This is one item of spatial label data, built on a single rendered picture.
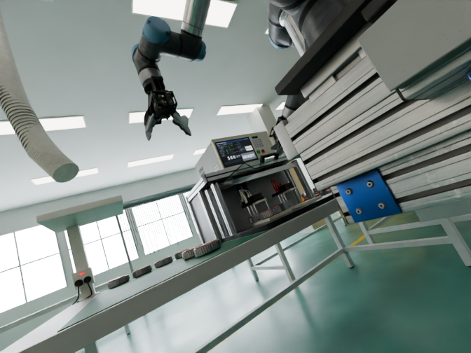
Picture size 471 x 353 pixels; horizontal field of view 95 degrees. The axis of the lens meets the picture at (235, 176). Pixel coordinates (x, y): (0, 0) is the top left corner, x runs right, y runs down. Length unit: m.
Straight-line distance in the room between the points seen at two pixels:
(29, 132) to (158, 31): 1.47
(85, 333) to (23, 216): 7.27
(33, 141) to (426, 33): 2.01
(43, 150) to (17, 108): 0.41
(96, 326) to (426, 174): 0.71
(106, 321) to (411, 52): 0.70
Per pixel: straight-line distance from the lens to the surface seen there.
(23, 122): 2.15
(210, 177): 1.15
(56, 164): 1.83
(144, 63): 0.87
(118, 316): 0.66
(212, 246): 0.89
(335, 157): 0.45
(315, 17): 0.50
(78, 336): 0.66
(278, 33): 1.11
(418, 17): 0.29
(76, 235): 1.62
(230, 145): 1.33
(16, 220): 7.88
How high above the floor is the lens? 0.81
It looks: 12 degrees up
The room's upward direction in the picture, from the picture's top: 23 degrees counter-clockwise
